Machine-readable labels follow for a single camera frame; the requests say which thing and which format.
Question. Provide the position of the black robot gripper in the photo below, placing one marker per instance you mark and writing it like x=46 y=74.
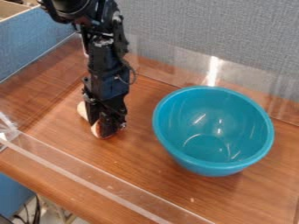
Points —
x=105 y=92

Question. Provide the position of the brown and white toy mushroom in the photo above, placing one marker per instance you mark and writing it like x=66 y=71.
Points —
x=103 y=129

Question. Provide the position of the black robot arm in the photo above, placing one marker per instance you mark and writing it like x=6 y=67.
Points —
x=98 y=21

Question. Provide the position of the blue plastic bowl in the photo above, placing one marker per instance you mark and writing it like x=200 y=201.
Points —
x=216 y=130

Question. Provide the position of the clear acrylic front barrier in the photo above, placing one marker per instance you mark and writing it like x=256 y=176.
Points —
x=99 y=195

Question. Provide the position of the clear acrylic barrier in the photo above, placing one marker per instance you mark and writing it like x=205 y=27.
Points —
x=99 y=195
x=216 y=68

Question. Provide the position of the blue partition panel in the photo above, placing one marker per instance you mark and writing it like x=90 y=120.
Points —
x=29 y=35

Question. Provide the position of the clear acrylic back barrier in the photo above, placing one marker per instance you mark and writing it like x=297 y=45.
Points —
x=216 y=68

